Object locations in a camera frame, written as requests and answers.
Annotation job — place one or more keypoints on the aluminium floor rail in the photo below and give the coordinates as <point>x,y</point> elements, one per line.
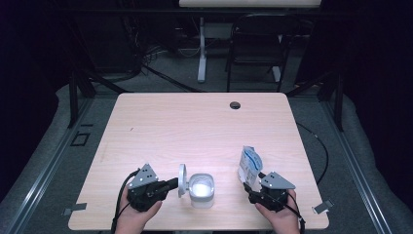
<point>48,169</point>
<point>354,169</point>

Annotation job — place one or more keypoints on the person's left hand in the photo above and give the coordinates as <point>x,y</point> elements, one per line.
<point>133,219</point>

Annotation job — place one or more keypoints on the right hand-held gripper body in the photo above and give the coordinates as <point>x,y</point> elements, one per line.
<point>276,182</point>

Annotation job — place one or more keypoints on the white and blue pouch bag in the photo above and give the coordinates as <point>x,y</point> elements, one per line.
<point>248,162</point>

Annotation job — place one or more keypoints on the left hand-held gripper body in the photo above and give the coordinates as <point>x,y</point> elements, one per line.
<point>142,177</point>

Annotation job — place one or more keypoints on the grey tape strip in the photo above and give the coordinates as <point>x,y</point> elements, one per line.
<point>323,207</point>
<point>74,208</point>

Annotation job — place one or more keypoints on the person's right hand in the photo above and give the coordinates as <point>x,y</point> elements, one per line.
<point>284,219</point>

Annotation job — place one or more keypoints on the black metal stand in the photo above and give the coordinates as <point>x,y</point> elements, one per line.
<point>338,104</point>
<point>73,97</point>

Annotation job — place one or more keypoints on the clear container with grey lid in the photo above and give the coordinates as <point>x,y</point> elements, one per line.
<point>201,191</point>

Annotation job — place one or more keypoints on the white standing desk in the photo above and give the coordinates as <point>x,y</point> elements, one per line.
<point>202,48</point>

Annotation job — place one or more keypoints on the black folding chair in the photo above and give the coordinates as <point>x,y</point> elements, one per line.
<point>259,48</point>

